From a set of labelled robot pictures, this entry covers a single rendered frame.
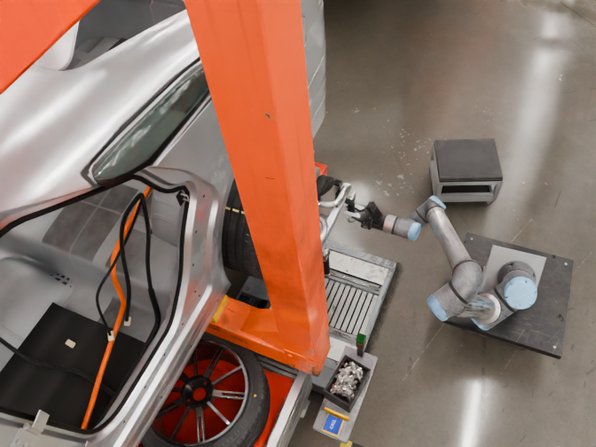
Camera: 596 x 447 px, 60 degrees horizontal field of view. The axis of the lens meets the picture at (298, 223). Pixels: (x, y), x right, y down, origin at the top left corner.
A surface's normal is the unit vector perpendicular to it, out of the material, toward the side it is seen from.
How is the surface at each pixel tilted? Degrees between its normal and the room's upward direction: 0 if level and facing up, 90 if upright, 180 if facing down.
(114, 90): 34
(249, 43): 90
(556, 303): 0
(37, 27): 90
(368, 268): 0
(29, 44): 90
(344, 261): 0
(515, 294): 44
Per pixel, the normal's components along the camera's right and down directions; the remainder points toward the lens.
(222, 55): -0.40, 0.77
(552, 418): -0.08, -0.57
